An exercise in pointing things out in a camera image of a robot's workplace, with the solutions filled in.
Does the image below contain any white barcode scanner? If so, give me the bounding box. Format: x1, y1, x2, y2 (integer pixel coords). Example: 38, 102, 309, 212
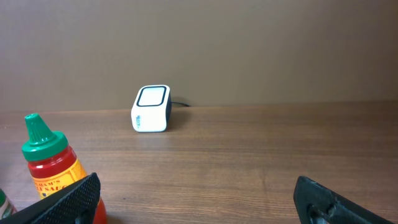
131, 85, 172, 133

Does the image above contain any red sauce bottle green cap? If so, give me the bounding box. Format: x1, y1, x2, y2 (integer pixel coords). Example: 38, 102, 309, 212
22, 113, 107, 224

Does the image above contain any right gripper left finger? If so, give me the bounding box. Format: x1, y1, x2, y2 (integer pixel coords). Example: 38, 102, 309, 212
1, 172, 101, 224

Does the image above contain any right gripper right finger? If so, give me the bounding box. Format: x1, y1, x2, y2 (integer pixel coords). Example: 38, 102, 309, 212
294, 176, 392, 224

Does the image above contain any green lid jar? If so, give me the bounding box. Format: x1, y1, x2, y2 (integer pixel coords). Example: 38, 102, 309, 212
0, 189, 17, 219

